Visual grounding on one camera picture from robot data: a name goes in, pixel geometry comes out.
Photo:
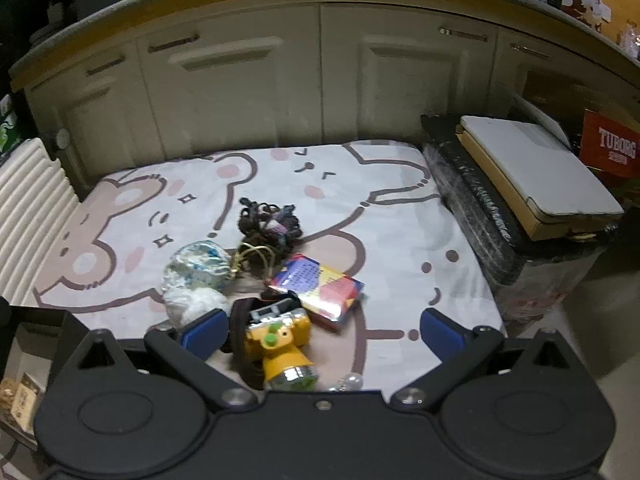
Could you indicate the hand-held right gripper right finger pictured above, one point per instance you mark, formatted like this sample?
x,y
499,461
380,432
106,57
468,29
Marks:
x,y
441,335

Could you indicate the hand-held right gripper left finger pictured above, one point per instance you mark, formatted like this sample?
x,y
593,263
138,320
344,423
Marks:
x,y
205,331

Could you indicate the white plastic bag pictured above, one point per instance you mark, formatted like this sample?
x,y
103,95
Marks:
x,y
192,305

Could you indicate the yellow toy camera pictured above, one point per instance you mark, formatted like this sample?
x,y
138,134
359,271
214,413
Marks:
x,y
274,346

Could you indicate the colourful printed box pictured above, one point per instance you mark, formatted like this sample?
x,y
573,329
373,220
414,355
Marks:
x,y
320,285

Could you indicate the black storage box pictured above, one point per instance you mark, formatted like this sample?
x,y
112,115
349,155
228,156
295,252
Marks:
x,y
45,321

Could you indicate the small clear bulb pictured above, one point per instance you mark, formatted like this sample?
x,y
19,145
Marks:
x,y
352,381

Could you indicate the black plastic wrapped bundle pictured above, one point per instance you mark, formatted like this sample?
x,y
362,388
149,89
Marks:
x,y
475,210

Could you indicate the cartoon bear printed blanket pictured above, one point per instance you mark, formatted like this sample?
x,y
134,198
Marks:
x,y
360,220

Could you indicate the cream cabinet door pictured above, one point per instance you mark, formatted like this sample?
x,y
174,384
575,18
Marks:
x,y
235,90
100,120
510,70
400,85

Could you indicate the small white round knob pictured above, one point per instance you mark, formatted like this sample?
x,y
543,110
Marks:
x,y
62,138

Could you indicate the red carton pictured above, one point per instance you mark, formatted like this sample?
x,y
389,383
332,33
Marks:
x,y
610,146

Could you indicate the green white carton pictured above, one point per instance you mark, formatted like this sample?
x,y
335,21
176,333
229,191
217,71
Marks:
x,y
7,130

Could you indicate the white board with wooden frame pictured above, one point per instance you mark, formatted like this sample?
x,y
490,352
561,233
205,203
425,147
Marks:
x,y
542,170

